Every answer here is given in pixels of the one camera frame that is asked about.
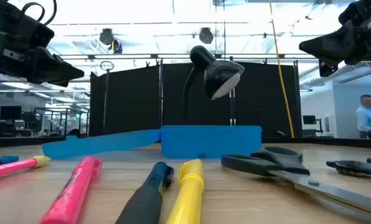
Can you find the yellow highlighter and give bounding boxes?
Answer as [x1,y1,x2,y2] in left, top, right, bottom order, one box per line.
[166,159,205,224]

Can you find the yellow hanging cable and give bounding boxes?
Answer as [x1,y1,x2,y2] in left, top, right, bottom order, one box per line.
[268,0,295,139]

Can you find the pink highlighter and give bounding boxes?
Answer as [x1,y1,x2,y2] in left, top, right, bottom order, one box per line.
[37,156,103,224]

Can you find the black desk lamp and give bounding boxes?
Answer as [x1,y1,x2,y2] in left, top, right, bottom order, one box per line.
[181,45,245,122]

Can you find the thin pen with blue end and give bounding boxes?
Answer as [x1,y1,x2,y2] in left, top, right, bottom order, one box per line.
[0,155,20,168]

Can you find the blue and black pen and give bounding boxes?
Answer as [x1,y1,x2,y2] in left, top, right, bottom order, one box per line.
[115,161,175,224]

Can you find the black Pilot pen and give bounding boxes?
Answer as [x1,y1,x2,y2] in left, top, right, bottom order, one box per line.
[326,159,371,180]

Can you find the pink pen with yellow end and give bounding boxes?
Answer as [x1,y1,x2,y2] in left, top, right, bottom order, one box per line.
[0,154,52,180]

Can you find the person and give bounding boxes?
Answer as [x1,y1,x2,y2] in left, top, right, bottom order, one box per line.
[355,94,371,139]

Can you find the overhead metal rail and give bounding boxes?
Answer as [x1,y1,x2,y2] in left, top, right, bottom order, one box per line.
[59,53,320,60]

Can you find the chrome pole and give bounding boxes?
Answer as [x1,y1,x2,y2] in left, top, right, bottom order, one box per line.
[230,88,237,127]

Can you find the black ceiling camera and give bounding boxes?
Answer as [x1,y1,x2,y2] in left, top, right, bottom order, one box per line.
[98,27,123,54]
[199,27,214,45]

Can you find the ring-topped stand pole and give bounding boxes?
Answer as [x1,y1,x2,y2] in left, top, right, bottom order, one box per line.
[100,60,115,134]

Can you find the black partition screen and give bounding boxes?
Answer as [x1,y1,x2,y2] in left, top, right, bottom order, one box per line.
[88,60,303,139]

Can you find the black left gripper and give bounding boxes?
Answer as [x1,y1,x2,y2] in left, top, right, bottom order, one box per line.
[0,30,85,88]

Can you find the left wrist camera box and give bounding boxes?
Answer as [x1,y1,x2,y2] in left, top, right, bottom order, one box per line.
[0,14,55,48]

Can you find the black-handled scissors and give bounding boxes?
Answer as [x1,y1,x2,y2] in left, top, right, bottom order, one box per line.
[220,146,371,218]

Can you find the white floor device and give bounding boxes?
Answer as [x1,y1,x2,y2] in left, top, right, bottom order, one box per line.
[324,113,338,137]

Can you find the black computer monitor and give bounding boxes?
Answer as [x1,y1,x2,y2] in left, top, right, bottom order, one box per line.
[0,105,22,121]
[302,114,317,126]

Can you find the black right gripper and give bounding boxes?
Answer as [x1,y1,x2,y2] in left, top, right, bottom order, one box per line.
[299,0,371,78]

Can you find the blue plastic supply box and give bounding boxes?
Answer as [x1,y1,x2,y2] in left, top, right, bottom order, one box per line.
[42,124,263,161]

